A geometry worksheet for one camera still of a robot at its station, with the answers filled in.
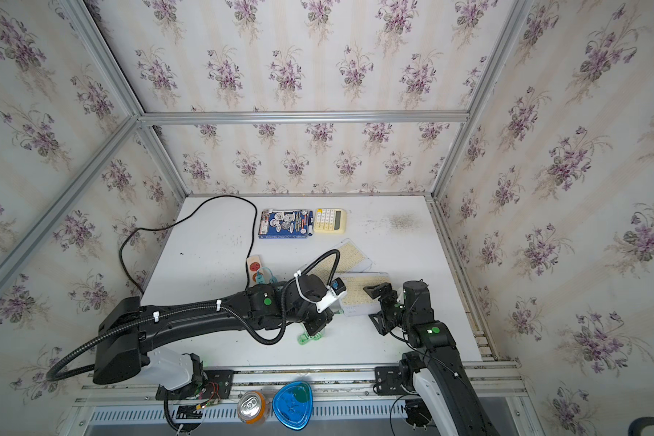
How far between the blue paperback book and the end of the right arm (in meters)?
0.40

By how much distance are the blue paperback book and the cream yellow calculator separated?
1.8 inches

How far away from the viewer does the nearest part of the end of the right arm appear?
0.62 metres

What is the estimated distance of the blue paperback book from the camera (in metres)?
1.06

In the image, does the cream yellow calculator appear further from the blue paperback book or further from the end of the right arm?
the end of the right arm

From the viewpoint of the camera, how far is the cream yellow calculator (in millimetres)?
1092

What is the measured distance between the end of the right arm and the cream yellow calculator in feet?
1.15
